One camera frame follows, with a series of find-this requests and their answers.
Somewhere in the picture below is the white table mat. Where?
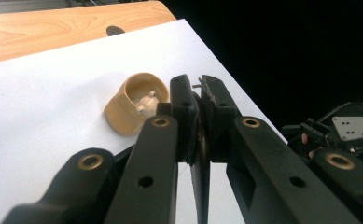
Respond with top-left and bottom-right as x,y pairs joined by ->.
0,18 -> 289,224

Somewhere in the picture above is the tan cup with bear figure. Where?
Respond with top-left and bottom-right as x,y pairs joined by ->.
104,72 -> 171,137

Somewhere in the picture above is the dark table grommet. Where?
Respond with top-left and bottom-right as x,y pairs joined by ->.
105,25 -> 127,37

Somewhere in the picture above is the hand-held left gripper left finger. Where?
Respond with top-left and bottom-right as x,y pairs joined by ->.
104,74 -> 200,224

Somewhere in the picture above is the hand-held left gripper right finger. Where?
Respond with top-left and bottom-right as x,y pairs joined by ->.
199,74 -> 362,224

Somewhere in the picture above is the black knife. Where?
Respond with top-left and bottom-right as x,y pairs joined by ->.
188,82 -> 213,224

